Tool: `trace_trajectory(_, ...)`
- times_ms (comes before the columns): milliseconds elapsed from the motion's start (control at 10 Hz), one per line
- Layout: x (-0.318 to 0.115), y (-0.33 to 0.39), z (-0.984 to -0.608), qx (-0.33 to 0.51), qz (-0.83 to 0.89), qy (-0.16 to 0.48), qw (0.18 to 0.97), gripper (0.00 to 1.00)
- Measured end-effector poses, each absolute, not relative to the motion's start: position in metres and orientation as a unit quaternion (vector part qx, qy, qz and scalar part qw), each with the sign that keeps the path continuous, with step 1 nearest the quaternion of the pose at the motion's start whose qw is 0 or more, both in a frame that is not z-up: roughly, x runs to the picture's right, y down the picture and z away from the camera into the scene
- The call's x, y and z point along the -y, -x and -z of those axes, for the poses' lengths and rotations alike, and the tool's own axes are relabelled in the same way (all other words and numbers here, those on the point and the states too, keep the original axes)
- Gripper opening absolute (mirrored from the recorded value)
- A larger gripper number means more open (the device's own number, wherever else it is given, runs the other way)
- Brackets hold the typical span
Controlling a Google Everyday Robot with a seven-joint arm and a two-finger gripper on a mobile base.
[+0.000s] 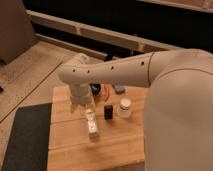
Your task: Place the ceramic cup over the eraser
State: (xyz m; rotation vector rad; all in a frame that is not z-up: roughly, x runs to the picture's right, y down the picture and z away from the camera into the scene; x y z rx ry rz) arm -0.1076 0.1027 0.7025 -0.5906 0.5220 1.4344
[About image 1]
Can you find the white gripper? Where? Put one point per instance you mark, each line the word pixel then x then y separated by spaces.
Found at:
pixel 81 95

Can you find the white ceramic cup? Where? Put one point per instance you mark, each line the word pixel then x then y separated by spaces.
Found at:
pixel 124 108

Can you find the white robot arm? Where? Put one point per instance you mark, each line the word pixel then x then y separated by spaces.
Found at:
pixel 178 110

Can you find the black bowl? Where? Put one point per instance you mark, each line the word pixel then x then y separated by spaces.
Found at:
pixel 95 88

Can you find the small clear bottle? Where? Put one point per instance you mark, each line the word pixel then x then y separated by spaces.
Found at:
pixel 92 125

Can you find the blue grey small object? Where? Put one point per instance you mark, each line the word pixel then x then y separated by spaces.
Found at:
pixel 118 89

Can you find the dark grey floor mat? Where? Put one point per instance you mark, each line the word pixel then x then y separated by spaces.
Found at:
pixel 27 149

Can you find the grey upholstered furniture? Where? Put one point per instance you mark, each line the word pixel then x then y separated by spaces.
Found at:
pixel 16 31

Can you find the wooden shelf rail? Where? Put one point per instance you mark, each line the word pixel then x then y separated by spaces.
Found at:
pixel 110 37

